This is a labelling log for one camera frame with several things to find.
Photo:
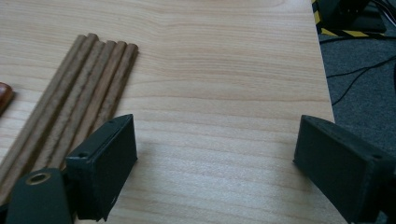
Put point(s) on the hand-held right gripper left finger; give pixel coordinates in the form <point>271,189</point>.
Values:
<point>102,161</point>

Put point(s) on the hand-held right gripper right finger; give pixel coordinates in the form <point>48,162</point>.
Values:
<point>339,165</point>

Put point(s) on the row of wooden chopsticks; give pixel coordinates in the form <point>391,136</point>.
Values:
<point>77,93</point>

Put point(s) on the reddish brown wooden spoon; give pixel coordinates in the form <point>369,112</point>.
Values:
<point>4,96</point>

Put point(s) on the black striped stand base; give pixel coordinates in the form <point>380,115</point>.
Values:
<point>342,15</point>

